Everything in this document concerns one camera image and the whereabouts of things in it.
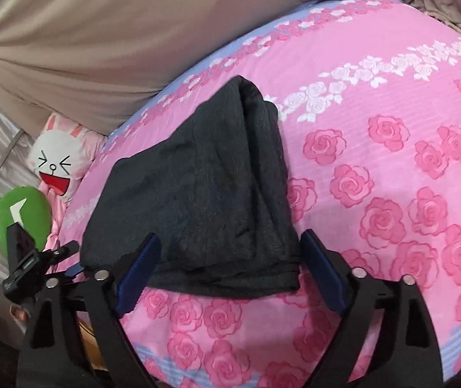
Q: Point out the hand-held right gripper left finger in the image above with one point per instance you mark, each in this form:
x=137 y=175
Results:
x=139 y=275

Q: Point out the green plush toy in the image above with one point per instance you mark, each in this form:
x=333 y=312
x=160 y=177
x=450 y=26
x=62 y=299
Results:
x=32 y=214

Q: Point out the wooden bed frame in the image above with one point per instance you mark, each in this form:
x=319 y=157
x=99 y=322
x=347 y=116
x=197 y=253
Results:
x=91 y=339

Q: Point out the pink satin cloth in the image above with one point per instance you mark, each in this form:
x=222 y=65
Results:
x=54 y=226

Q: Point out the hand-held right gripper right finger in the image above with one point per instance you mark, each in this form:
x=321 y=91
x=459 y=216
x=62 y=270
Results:
x=323 y=270

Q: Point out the grey metal rail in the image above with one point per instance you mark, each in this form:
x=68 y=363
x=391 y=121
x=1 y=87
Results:
x=6 y=153

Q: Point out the white rabbit face pillow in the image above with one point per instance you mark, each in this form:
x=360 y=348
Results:
x=58 y=161

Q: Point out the beige draped cloth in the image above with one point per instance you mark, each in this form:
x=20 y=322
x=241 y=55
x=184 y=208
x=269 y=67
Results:
x=113 y=40

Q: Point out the dark grey pants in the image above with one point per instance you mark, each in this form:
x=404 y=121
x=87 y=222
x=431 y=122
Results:
x=214 y=194

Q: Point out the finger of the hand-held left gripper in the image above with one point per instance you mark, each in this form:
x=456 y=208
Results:
x=20 y=258
x=62 y=251

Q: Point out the pink rose print bedsheet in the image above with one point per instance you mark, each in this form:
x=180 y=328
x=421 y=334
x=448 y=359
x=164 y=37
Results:
x=375 y=169

